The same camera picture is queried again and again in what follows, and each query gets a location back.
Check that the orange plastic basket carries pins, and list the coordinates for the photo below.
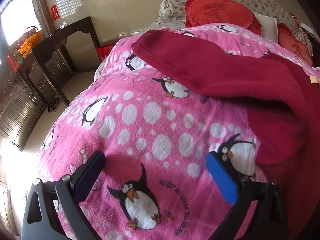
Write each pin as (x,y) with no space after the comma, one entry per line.
(31,42)

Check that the white box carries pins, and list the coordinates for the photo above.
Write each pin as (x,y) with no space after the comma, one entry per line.
(310,28)

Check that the dark carved wooden headboard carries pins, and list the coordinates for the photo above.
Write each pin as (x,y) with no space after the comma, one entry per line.
(315,47)

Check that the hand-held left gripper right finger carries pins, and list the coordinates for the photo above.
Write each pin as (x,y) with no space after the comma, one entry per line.
(221,177)

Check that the dark wooden desk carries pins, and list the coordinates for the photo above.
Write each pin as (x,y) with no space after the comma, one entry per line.
(72,33)

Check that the red paper wall sticker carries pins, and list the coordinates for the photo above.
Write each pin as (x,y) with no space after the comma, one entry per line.
(55,12)

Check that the white pillow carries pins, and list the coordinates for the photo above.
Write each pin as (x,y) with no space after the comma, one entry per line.
(267,26)

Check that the wooden framed window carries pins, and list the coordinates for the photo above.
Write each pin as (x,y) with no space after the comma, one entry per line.
(17,17)

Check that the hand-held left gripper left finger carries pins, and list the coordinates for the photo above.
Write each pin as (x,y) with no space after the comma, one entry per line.
(88,175)

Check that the dark shoe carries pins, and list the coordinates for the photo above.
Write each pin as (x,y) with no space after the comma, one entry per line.
(57,101)
(51,107)

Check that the dark wooden louvred cabinet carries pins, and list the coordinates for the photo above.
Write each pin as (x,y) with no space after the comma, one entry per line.
(17,105)

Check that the red bag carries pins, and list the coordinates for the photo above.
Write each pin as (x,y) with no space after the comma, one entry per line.
(103,53)

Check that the dark red fleece garment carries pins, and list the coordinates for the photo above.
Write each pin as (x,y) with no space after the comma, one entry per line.
(212,67)

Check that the red heart-shaped cushion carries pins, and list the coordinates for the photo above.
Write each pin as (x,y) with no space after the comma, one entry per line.
(295,46)
(220,11)

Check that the pink penguin print blanket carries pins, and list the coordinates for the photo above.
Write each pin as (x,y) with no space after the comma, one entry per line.
(140,120)

